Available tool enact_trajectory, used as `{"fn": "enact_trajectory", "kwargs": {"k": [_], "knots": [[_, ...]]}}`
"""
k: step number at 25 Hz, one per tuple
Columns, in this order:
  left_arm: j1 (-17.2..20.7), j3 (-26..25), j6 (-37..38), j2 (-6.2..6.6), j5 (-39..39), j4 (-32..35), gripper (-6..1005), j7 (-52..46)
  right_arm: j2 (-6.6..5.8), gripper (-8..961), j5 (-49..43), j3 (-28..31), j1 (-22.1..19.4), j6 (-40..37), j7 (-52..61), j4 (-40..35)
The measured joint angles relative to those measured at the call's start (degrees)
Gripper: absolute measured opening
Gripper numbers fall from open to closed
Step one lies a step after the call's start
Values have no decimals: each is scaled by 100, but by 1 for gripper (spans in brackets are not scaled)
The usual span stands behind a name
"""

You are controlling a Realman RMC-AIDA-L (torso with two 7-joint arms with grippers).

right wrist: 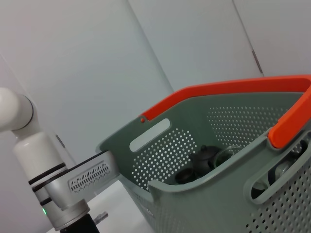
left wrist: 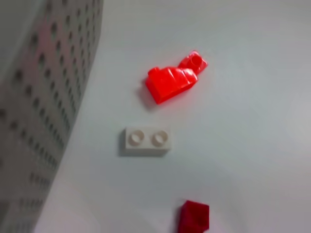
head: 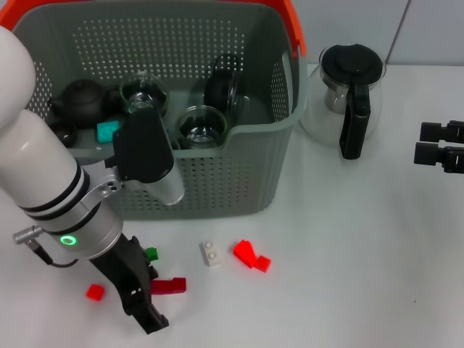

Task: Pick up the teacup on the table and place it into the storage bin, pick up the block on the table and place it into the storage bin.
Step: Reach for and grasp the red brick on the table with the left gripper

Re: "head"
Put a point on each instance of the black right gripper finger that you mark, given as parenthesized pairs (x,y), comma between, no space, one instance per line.
(449,131)
(449,156)

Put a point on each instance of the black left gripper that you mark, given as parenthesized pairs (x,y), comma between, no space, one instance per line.
(127,275)

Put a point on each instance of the dark red long brick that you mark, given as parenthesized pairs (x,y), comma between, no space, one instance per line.
(170,285)

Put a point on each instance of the green brick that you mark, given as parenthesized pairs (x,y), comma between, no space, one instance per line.
(153,254)

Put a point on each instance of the teal square plate brick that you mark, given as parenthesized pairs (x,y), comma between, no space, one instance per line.
(107,131)

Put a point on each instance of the glass teacup with black holder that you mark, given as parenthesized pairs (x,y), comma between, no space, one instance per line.
(201,127)
(221,90)
(141,90)

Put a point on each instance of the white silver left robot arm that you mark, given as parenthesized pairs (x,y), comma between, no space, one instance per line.
(40,163)

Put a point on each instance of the grey perforated storage bin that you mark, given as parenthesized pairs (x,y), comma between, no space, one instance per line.
(235,181)

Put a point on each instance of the dark clay small teacup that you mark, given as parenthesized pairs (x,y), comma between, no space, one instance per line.
(67,134)

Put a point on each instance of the small red brick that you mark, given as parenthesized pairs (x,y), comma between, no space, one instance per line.
(262,264)
(95,292)

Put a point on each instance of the white two-stud brick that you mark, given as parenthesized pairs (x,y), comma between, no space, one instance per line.
(212,253)

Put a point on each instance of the glass pot with black lid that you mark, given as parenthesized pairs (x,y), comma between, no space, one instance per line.
(357,105)

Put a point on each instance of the red sloped brick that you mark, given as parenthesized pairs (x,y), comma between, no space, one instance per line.
(246,252)

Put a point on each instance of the dark clay teapot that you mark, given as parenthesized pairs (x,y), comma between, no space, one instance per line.
(81,103)

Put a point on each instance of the left wrist camera housing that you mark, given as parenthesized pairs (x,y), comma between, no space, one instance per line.
(145,148)

